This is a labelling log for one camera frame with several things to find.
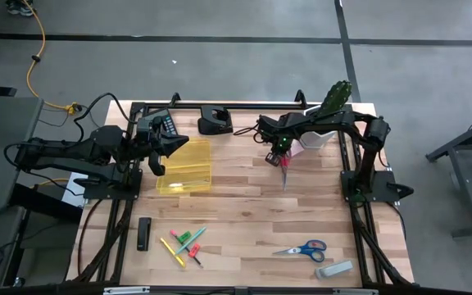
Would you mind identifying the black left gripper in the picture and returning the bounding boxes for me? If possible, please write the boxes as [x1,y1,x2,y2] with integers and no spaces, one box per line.
[135,116,190,177]

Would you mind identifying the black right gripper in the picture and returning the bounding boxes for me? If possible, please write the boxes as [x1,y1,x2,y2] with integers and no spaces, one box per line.
[259,115,301,167]

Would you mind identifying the orange-handled scissors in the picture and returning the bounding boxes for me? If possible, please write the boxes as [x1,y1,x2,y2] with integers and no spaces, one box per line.
[279,154,291,192]

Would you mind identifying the blue-handled scissors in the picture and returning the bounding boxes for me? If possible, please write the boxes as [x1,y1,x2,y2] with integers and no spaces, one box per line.
[271,238,328,264]

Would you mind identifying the teal pen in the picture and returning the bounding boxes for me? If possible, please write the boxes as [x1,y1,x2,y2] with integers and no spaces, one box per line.
[174,226,207,256]

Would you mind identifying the black calculator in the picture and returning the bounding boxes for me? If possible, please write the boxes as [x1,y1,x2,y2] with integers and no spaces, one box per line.
[160,107,179,137]

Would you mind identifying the yellow transparent plastic box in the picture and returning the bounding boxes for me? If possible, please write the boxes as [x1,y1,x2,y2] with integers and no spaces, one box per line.
[156,138,213,195]

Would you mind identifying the black hole punch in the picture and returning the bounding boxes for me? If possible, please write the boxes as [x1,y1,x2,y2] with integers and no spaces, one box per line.
[197,104,234,136]

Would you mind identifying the green cactus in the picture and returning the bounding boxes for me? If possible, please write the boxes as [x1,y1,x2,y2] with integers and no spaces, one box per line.
[315,79,354,118]

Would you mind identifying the black pen with pink cap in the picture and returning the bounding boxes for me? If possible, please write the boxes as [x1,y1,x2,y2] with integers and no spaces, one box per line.
[169,229,204,268]

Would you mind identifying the black stapler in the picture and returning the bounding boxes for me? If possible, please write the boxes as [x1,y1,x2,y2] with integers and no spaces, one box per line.
[136,216,152,252]

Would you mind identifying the yellow pen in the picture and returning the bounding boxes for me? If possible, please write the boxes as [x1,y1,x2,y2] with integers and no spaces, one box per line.
[160,237,188,270]

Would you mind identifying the white paper sheet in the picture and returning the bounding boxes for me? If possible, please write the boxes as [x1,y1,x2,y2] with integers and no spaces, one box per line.
[61,171,89,208]

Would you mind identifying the grey stapler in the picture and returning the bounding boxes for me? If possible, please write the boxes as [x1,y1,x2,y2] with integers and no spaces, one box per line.
[314,259,354,280]

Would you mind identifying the grey side table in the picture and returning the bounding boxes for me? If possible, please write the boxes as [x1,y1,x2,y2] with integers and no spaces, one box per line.
[0,96,44,212]

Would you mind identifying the grey metal cart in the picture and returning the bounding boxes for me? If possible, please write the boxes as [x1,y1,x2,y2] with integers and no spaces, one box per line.
[425,112,472,238]

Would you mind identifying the person's shoe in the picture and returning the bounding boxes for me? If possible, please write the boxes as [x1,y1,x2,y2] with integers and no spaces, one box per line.
[5,0,36,17]

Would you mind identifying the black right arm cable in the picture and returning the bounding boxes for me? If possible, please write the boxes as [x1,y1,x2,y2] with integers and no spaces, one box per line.
[234,120,266,144]

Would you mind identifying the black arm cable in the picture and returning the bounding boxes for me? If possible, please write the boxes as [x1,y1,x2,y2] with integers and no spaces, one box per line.
[74,92,138,143]
[234,120,266,144]

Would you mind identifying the black aluminium table frame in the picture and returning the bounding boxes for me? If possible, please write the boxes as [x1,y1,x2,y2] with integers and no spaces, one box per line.
[66,89,415,295]

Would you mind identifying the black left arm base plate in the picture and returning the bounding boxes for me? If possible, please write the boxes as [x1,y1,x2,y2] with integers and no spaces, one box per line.
[83,167,143,201]

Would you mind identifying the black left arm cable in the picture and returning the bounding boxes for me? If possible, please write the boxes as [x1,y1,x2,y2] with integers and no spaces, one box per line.
[74,92,138,143]

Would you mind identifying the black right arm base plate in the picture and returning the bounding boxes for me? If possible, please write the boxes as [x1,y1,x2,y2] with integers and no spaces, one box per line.
[340,170,401,204]

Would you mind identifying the thin black cable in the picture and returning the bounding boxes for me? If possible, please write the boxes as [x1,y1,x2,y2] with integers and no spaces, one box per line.
[76,198,104,279]

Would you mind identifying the silver metal bracket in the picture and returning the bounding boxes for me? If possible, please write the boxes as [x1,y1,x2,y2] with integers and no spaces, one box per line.
[103,286,151,295]
[333,288,379,295]

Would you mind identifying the yellow extension cable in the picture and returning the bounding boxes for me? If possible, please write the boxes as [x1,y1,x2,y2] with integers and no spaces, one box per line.
[20,0,79,115]

